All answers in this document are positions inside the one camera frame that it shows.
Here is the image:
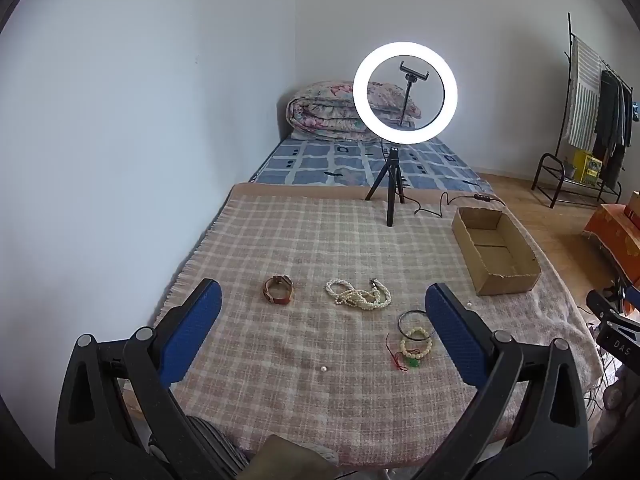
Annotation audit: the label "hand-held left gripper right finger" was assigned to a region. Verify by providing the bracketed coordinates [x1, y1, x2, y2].
[425, 282, 592, 480]

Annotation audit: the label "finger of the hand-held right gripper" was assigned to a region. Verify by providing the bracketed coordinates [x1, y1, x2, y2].
[586, 290, 626, 319]
[597, 316, 640, 362]

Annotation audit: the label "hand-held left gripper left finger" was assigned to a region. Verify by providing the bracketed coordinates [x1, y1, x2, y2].
[55, 278, 236, 480]

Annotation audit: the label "cream bead bracelet red string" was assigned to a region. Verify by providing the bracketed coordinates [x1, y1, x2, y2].
[385, 326, 434, 374]

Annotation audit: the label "cardboard box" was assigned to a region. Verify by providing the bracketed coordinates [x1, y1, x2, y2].
[452, 207, 542, 296]

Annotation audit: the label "thin black bangle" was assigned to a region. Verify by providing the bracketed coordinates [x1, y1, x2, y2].
[398, 310, 432, 342]

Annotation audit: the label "orange cloth covered table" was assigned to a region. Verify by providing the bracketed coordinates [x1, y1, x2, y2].
[582, 204, 640, 287]

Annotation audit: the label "brown leather watch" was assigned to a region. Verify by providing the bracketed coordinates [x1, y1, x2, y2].
[263, 275, 295, 305]

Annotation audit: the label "yellow box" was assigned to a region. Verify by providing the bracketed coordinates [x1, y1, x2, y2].
[572, 149, 604, 184]

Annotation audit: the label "black clothes rack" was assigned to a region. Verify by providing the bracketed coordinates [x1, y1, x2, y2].
[531, 12, 624, 210]

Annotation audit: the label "black tripod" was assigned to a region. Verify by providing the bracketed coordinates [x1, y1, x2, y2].
[364, 145, 406, 227]

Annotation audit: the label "olive cloth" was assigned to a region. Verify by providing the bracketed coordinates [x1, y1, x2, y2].
[246, 434, 341, 480]

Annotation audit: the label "dark hanging clothes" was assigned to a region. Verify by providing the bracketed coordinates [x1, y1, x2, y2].
[592, 70, 635, 189]

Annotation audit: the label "blue checked bed sheet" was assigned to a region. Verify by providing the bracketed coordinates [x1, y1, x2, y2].
[248, 135, 497, 197]

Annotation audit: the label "striped towel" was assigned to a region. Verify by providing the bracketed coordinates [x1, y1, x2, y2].
[566, 36, 604, 149]

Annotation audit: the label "folded floral quilt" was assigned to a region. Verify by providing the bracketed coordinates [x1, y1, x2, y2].
[286, 80, 424, 142]

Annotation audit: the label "black phone holder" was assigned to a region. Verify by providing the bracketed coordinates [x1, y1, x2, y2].
[399, 60, 430, 129]

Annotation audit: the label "tangle of floor cables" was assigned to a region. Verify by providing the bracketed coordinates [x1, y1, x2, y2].
[586, 327, 618, 418]

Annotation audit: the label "white pearl necklace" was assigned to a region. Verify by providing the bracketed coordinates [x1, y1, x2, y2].
[325, 278, 393, 312]

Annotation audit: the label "black ring light cable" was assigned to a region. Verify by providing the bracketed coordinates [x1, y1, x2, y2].
[414, 192, 506, 219]

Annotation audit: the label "white ring light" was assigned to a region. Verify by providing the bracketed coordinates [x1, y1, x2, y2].
[353, 41, 458, 145]

